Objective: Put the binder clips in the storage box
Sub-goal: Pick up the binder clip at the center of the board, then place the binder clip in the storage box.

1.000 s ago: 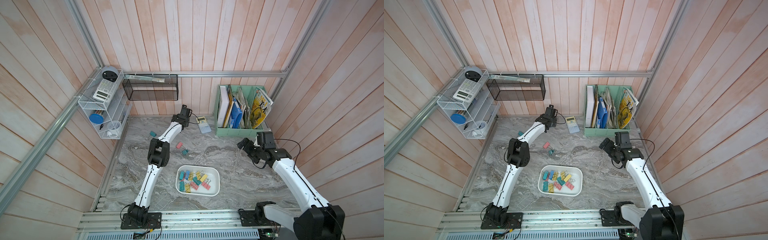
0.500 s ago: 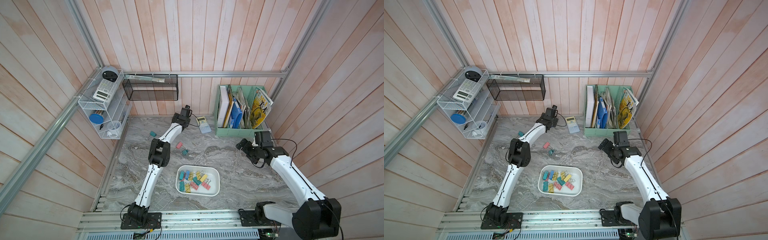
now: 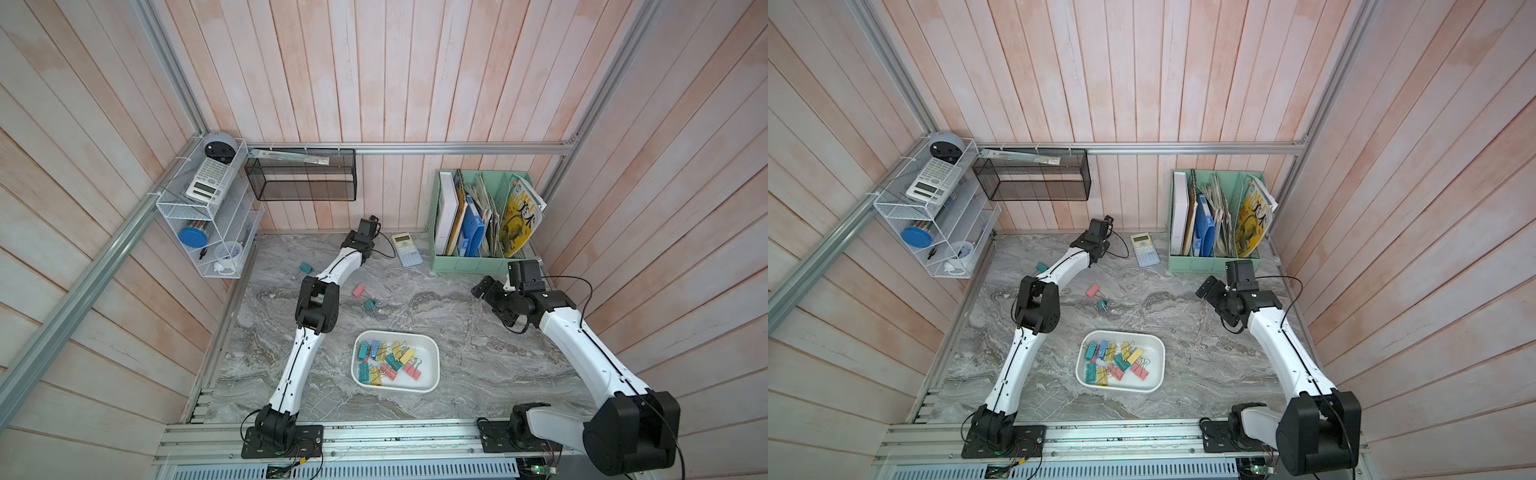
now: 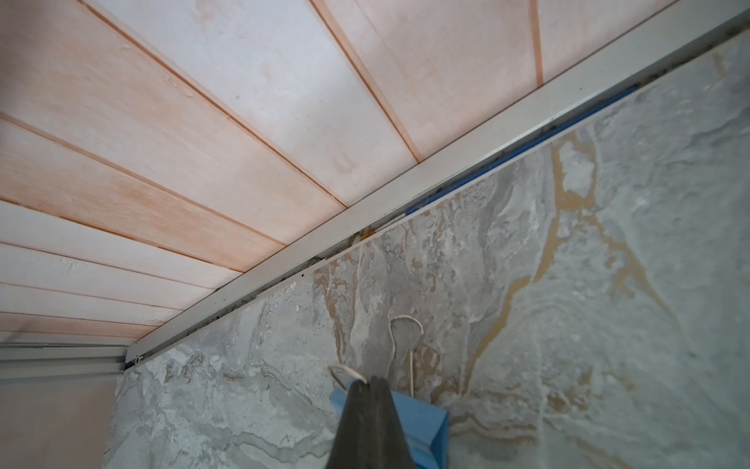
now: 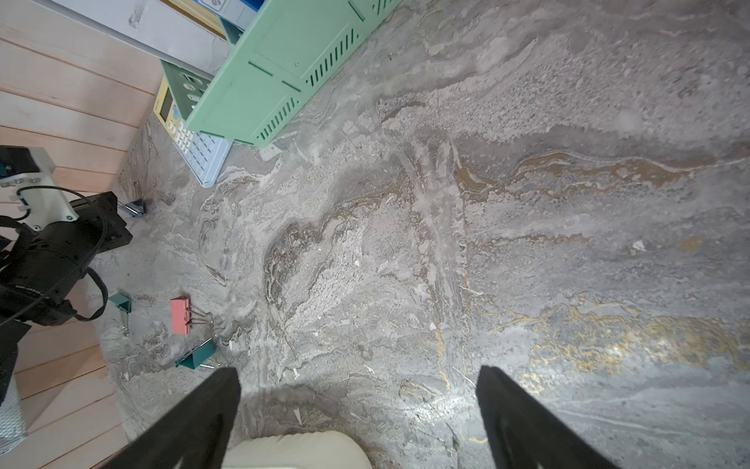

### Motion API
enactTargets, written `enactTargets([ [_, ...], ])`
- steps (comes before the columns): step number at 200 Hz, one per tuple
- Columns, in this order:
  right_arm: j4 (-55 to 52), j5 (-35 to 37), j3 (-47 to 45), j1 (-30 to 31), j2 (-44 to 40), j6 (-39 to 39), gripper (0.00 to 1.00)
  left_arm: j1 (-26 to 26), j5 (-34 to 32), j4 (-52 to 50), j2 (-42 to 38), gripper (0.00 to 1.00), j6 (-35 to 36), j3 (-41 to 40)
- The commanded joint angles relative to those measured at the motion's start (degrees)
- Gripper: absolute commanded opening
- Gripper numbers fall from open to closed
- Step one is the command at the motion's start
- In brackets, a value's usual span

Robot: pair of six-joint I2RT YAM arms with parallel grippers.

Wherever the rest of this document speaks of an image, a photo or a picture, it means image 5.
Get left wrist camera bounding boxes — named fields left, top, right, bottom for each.
left=1, top=145, right=79, bottom=232

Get teal binder clip left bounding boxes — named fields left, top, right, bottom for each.
left=109, top=292, right=133, bottom=336

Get white binder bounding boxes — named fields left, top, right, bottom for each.
left=38, top=0, right=230, bottom=78

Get white storage tray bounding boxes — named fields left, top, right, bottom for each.
left=222, top=431, right=372, bottom=469

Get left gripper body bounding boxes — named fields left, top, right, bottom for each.
left=34, top=192, right=133, bottom=264

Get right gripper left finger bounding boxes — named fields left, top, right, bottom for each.
left=105, top=367, right=241, bottom=468

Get yellow blue calculator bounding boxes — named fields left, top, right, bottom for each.
left=154, top=78, right=232, bottom=189

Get pink binder clip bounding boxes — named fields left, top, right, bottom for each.
left=170, top=296, right=213, bottom=335

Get teal binder clip low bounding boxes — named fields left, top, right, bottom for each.
left=175, top=338, right=217, bottom=369

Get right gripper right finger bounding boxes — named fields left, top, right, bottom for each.
left=476, top=365, right=615, bottom=468

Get blue binder clip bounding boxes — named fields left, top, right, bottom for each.
left=118, top=199, right=148, bottom=218

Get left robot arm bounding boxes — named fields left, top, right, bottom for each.
left=1, top=192, right=133, bottom=398

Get green file organizer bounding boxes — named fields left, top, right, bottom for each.
left=162, top=0, right=398, bottom=148

